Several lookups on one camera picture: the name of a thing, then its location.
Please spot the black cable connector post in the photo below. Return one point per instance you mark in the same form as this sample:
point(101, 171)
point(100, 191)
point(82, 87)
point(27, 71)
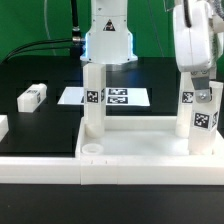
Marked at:
point(77, 48)

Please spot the white fence bar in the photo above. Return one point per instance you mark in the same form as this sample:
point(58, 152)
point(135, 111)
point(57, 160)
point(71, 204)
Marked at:
point(3, 126)
point(114, 170)

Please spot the fiducial marker sheet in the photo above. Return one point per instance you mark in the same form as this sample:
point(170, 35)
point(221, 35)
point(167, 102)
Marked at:
point(114, 96)

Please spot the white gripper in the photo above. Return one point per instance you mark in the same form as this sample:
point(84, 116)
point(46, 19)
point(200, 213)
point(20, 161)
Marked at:
point(194, 41)

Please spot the white desk top tray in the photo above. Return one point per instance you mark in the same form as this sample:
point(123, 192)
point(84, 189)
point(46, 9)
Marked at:
point(136, 136)

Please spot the white left fence bar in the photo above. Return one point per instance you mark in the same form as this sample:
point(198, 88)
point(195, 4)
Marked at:
point(3, 126)

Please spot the white front fence bar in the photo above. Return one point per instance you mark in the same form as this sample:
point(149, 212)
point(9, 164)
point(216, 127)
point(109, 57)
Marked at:
point(114, 170)

